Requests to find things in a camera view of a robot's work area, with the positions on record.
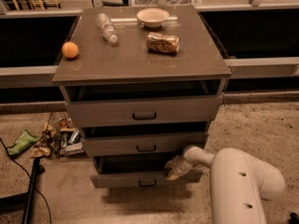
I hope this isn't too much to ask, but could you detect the grey drawer cabinet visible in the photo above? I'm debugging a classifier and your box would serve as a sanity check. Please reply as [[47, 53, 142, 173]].
[[51, 5, 233, 189]]

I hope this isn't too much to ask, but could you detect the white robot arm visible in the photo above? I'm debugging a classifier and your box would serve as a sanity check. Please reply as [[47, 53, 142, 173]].
[[164, 146, 286, 224]]

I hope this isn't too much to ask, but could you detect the white bowl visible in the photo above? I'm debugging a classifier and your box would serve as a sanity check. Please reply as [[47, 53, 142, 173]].
[[136, 8, 169, 28]]

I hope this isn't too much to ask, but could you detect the grey bottom drawer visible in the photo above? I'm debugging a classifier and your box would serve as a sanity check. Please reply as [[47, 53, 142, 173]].
[[91, 152, 202, 189]]

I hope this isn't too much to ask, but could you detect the crushed orange soda can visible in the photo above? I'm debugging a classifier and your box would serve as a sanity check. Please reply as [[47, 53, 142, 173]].
[[147, 33, 179, 53]]

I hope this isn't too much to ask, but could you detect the grey top drawer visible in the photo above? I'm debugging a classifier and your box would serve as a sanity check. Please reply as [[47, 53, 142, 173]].
[[65, 96, 221, 128]]

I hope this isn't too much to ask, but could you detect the clear plastic water bottle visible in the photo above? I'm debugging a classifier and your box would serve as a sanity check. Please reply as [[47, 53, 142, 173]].
[[96, 13, 119, 44]]

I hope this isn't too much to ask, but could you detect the wire basket with trash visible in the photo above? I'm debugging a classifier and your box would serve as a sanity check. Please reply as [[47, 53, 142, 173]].
[[46, 112, 85, 157]]

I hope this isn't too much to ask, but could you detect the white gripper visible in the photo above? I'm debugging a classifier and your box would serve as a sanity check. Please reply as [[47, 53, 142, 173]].
[[164, 156, 193, 181]]

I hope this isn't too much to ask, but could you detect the grey drawer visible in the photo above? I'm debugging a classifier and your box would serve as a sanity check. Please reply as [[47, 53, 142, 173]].
[[81, 132, 208, 157], [91, 152, 202, 189], [65, 96, 221, 128]]

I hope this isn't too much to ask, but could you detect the grey middle drawer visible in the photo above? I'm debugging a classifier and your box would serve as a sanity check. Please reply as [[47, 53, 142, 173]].
[[81, 132, 208, 157]]

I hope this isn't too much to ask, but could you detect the crumpled snack wrapper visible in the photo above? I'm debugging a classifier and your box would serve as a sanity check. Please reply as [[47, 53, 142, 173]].
[[31, 124, 56, 158]]

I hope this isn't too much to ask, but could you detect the grey metal railing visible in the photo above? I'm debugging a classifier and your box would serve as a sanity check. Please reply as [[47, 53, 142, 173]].
[[0, 57, 299, 89]]

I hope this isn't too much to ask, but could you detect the green chip bag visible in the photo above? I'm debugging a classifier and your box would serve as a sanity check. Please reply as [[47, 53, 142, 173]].
[[7, 130, 38, 157]]

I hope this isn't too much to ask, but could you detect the black cable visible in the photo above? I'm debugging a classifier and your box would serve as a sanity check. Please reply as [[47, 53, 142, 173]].
[[0, 135, 52, 224]]

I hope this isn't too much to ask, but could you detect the orange ball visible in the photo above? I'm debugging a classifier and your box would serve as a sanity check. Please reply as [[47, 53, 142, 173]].
[[62, 42, 78, 59]]

